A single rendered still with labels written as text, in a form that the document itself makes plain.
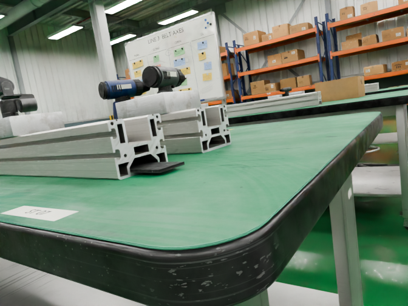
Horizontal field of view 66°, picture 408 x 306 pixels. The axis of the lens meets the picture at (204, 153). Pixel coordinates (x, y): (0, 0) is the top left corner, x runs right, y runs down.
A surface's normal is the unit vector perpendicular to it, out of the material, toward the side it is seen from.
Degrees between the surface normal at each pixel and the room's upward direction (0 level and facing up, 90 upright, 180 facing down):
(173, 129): 90
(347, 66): 90
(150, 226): 0
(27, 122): 90
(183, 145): 90
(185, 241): 0
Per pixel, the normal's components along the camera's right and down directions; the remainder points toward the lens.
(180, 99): 0.77, -0.03
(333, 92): -0.63, 0.18
